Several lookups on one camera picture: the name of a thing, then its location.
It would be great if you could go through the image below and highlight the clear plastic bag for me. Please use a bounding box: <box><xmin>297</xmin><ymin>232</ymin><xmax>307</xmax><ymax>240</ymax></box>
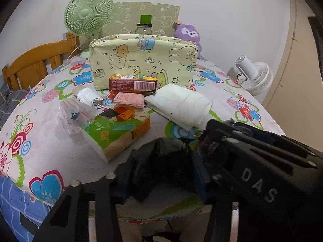
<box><xmin>57</xmin><ymin>98</ymin><xmax>98</xmax><ymax>145</ymax></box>

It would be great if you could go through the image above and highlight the white fan cable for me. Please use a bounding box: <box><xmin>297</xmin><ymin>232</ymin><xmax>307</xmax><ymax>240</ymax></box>
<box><xmin>68</xmin><ymin>34</ymin><xmax>81</xmax><ymax>59</ymax></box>

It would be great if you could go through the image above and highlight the cartoon printed board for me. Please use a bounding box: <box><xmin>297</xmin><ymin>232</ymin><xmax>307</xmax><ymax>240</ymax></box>
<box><xmin>111</xmin><ymin>2</ymin><xmax>181</xmax><ymax>38</ymax></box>

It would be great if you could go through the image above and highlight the green desk fan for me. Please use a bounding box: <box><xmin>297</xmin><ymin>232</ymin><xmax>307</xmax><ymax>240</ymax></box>
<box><xmin>64</xmin><ymin>0</ymin><xmax>114</xmax><ymax>57</ymax></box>

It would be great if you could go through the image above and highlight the pink packet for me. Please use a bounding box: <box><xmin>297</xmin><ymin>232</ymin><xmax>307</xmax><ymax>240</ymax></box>
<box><xmin>112</xmin><ymin>92</ymin><xmax>145</xmax><ymax>110</ymax></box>

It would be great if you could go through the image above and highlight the black plastic bag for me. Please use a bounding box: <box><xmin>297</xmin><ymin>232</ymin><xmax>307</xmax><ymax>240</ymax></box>
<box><xmin>130</xmin><ymin>138</ymin><xmax>198</xmax><ymax>202</ymax></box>

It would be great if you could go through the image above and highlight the floral tablecloth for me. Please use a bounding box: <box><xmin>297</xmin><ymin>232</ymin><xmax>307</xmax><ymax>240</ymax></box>
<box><xmin>0</xmin><ymin>55</ymin><xmax>287</xmax><ymax>225</ymax></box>

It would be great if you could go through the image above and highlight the glass jar mug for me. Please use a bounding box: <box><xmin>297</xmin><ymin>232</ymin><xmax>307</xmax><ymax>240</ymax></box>
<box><xmin>136</xmin><ymin>23</ymin><xmax>153</xmax><ymax>35</ymax></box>

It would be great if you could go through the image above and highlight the white fan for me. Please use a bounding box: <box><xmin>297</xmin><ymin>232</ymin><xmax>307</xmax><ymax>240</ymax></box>
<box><xmin>235</xmin><ymin>55</ymin><xmax>273</xmax><ymax>96</ymax></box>

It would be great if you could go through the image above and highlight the green orange tissue pack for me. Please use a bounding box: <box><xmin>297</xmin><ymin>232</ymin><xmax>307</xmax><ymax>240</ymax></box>
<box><xmin>80</xmin><ymin>107</ymin><xmax>151</xmax><ymax>162</ymax></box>

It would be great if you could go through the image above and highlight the white cloth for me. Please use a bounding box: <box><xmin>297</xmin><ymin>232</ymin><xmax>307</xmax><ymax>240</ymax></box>
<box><xmin>144</xmin><ymin>84</ymin><xmax>213</xmax><ymax>131</ymax></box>

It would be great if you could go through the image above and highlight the yellow cartoon fabric storage box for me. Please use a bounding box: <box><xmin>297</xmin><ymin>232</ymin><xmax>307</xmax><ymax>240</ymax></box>
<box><xmin>89</xmin><ymin>34</ymin><xmax>198</xmax><ymax>90</ymax></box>

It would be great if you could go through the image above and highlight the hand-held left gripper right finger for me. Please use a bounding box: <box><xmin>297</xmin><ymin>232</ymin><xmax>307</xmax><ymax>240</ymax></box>
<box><xmin>190</xmin><ymin>151</ymin><xmax>238</xmax><ymax>242</ymax></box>

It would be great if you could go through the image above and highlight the beige door panel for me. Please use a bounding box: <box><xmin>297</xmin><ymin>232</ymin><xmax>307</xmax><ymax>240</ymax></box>
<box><xmin>261</xmin><ymin>0</ymin><xmax>323</xmax><ymax>154</ymax></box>

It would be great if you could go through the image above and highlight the blue bed sheet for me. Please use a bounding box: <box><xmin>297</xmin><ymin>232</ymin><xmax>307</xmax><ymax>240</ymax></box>
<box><xmin>0</xmin><ymin>175</ymin><xmax>55</xmax><ymax>242</ymax></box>

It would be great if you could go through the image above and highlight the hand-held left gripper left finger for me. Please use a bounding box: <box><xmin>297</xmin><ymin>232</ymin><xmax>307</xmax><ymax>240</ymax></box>
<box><xmin>33</xmin><ymin>162</ymin><xmax>135</xmax><ymax>242</ymax></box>

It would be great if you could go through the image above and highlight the grey plaid bedding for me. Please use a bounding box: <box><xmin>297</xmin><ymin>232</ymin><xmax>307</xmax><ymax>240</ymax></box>
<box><xmin>0</xmin><ymin>84</ymin><xmax>32</xmax><ymax>129</ymax></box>

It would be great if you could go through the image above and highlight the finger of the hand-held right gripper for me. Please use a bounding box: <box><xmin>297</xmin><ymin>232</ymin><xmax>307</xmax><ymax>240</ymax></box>
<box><xmin>233</xmin><ymin>123</ymin><xmax>316</xmax><ymax>157</ymax></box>
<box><xmin>202</xmin><ymin>120</ymin><xmax>318</xmax><ymax>168</ymax></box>

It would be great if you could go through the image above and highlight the purple plush toy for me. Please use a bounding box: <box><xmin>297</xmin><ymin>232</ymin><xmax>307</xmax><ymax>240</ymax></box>
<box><xmin>174</xmin><ymin>22</ymin><xmax>203</xmax><ymax>59</ymax></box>

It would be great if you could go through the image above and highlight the white gauze roll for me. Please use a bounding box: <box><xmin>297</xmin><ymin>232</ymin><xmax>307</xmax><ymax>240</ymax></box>
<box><xmin>72</xmin><ymin>87</ymin><xmax>99</xmax><ymax>106</ymax></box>

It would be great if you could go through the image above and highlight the red cartoon snack box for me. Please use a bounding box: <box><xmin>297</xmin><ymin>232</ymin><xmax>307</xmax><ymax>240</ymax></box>
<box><xmin>108</xmin><ymin>74</ymin><xmax>158</xmax><ymax>92</ymax></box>

